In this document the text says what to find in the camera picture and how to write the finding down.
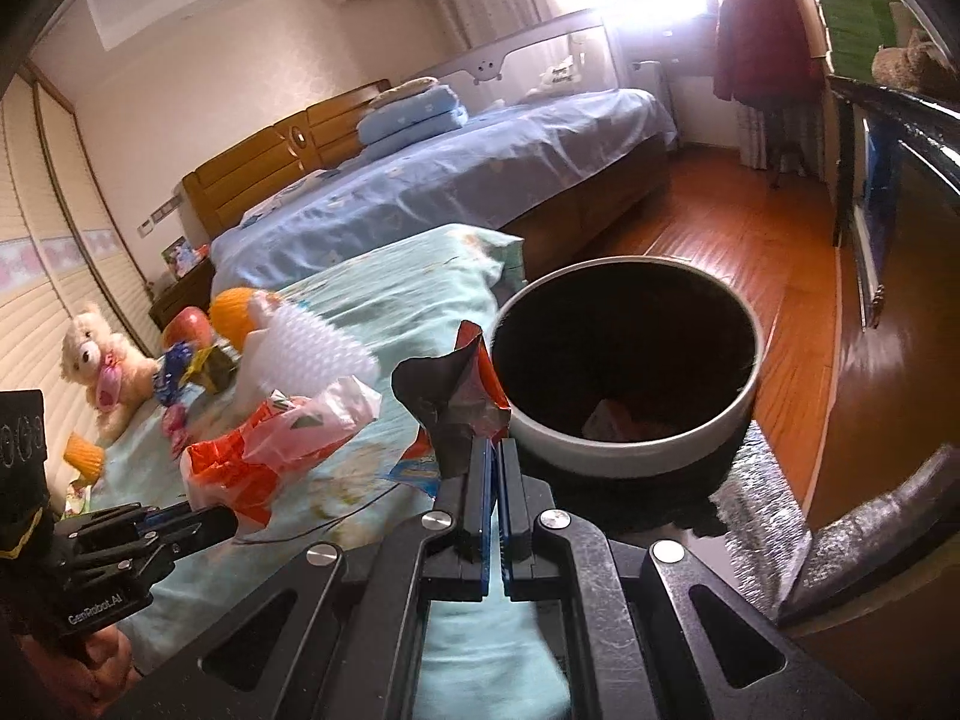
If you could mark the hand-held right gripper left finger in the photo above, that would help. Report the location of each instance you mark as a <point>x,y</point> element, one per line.
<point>485,487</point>

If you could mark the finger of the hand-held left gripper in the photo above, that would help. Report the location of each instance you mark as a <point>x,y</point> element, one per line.
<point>161,519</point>
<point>202,529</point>

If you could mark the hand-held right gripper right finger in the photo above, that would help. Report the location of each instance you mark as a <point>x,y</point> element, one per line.
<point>508,495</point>

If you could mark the silver blue printed wrapper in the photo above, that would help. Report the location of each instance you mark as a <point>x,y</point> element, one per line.
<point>416,474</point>

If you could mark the red and black snack wrapper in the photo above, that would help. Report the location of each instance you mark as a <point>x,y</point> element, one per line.
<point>450,397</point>

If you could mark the orange and white plastic bag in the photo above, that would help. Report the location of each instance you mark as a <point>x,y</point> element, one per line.
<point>262,442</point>

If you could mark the blue tissue packet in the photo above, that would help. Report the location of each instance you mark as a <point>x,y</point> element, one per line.
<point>174,373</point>

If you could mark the round white trash bin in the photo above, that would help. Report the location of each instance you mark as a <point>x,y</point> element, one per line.
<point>630,360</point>

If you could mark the person's left hand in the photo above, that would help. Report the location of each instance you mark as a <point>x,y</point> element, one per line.
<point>90,656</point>

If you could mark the pink small wrapper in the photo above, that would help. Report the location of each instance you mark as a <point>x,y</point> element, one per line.
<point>176,427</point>

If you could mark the yellow and dark candy wrapper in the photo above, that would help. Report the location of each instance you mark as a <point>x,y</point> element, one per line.
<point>214,369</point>

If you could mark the cream teddy bear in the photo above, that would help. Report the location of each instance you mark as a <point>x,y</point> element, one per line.
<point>101,371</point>

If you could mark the red and yellow apple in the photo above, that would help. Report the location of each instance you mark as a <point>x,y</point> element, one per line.
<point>187,328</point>

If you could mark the white foam fruit net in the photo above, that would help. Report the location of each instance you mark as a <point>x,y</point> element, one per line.
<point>307,349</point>

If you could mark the orange fruit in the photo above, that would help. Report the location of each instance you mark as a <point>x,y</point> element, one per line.
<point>231,315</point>

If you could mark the teal floral blanket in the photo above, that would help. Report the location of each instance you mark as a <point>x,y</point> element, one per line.
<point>390,292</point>

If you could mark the dark wooden nightstand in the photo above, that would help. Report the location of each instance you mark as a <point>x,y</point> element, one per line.
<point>180,292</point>

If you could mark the framed photo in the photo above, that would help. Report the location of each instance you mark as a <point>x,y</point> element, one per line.
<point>178,253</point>

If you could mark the silver foil mat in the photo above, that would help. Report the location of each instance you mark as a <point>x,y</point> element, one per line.
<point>795,517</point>

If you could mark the bed with blue sheet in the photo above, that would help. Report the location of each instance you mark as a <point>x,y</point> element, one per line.
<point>465,165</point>

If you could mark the blue pillow stack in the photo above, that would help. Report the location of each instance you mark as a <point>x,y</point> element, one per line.
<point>412,116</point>

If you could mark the wooden headboard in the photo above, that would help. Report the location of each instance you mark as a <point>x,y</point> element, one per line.
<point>285,157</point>

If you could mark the black television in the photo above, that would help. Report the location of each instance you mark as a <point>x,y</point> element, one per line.
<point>877,195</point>

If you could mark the hanging red coat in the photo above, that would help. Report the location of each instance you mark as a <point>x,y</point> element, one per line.
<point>761,37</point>

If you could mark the stack of green boxes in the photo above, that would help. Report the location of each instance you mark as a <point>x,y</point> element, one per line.
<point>859,22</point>

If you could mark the brown plush toy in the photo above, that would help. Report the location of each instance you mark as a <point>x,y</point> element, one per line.
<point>911,60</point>

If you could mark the grey bed guard rail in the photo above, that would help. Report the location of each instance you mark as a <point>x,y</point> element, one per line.
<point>540,56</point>

